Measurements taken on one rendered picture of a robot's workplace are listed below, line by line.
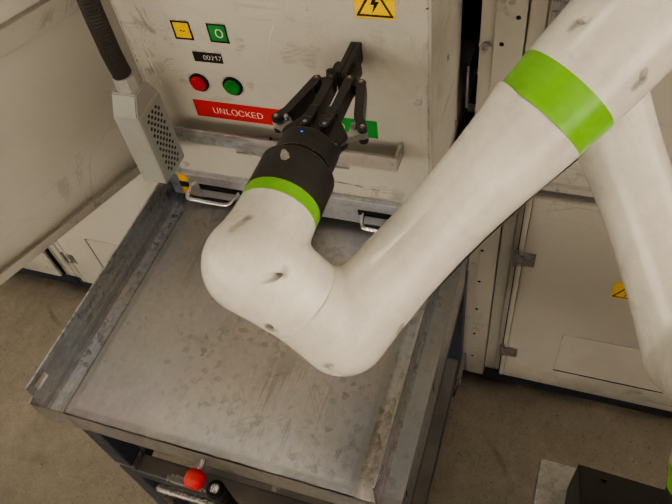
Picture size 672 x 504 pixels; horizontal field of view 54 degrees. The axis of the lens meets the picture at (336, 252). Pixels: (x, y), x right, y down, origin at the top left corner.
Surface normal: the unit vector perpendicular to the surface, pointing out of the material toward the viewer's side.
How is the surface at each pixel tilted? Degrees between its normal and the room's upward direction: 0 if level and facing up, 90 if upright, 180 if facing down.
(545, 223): 90
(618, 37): 44
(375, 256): 28
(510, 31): 90
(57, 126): 90
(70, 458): 0
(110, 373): 0
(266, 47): 90
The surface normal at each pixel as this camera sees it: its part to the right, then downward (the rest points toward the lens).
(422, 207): -0.57, -0.30
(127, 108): -0.32, 0.36
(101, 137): 0.77, 0.44
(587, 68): -0.22, 0.11
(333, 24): -0.31, 0.77
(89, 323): 0.94, 0.18
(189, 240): -0.11, -0.62
